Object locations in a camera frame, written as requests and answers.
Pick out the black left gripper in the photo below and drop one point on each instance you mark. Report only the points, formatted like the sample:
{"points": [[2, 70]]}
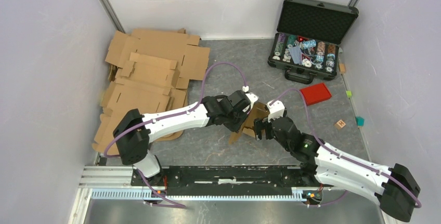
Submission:
{"points": [[235, 128]]}

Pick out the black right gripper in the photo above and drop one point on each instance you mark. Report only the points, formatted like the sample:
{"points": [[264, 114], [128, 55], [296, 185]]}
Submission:
{"points": [[261, 124]]}

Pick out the brown cardboard box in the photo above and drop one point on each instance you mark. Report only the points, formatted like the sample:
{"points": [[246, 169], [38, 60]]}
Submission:
{"points": [[258, 112]]}

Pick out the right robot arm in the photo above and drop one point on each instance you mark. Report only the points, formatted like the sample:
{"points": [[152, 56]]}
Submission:
{"points": [[393, 189]]}

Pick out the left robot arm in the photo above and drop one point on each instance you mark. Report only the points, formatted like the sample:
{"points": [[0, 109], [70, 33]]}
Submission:
{"points": [[137, 131]]}

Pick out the red flat box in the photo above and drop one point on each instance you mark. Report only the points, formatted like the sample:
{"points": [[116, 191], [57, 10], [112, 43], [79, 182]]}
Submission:
{"points": [[316, 94]]}

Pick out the wooden letter cube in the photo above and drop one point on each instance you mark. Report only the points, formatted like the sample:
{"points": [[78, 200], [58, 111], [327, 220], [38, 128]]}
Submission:
{"points": [[340, 124]]}

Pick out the teal cube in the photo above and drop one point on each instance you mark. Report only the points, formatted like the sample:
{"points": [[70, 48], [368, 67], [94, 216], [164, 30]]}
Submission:
{"points": [[360, 121]]}

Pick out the small orange wooden block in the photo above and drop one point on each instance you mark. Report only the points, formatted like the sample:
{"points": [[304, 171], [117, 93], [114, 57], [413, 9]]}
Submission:
{"points": [[342, 68]]}

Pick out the black poker chip case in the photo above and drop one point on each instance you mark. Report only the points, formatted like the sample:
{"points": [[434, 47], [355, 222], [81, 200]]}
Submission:
{"points": [[307, 39]]}

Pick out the stack of flat cardboard boxes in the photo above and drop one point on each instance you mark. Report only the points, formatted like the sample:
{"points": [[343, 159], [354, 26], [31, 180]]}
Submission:
{"points": [[150, 71]]}

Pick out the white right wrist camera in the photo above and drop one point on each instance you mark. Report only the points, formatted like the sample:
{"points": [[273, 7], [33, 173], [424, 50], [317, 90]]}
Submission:
{"points": [[276, 110]]}

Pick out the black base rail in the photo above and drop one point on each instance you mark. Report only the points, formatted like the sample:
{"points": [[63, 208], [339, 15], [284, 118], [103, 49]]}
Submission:
{"points": [[240, 180]]}

